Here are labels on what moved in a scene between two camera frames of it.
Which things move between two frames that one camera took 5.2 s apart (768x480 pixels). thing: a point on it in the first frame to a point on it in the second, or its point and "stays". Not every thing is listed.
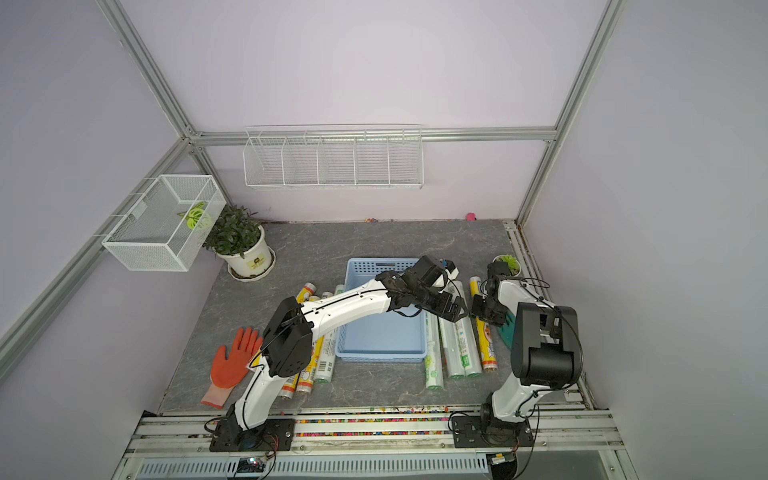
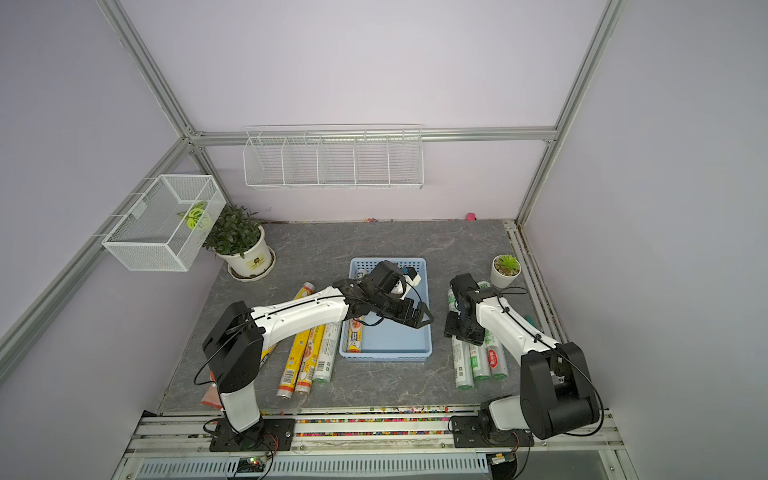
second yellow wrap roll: (305, 382) stays
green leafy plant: (236, 230) stays
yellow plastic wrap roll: (484, 332) to (356, 335)
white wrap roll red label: (451, 348) to (497, 355)
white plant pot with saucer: (257, 263) stays
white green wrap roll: (433, 358) to (462, 353)
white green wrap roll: (327, 351) stays
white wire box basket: (167, 226) stays
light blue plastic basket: (399, 335) stays
